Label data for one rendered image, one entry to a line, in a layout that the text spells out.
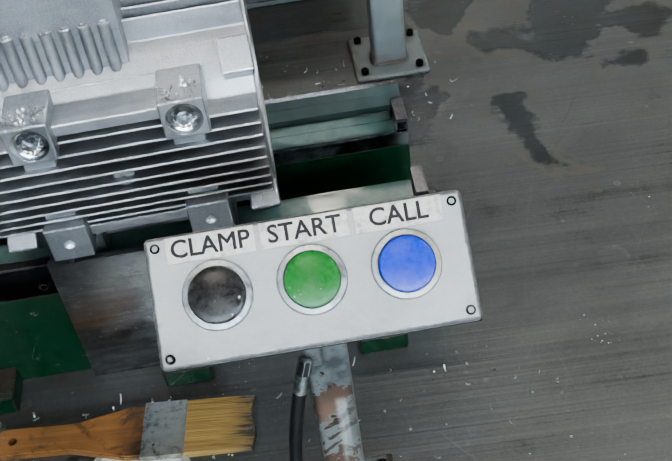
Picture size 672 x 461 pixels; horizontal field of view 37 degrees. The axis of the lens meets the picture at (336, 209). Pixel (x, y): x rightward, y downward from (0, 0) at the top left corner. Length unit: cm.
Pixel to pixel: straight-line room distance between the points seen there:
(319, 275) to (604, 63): 65
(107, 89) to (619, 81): 59
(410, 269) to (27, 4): 30
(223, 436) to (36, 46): 32
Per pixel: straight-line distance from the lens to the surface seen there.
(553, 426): 78
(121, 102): 67
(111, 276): 77
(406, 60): 111
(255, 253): 52
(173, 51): 68
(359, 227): 52
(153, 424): 81
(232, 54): 65
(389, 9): 107
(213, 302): 52
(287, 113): 85
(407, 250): 52
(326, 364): 59
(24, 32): 67
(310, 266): 51
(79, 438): 82
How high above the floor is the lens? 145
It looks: 44 degrees down
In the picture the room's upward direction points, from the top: 8 degrees counter-clockwise
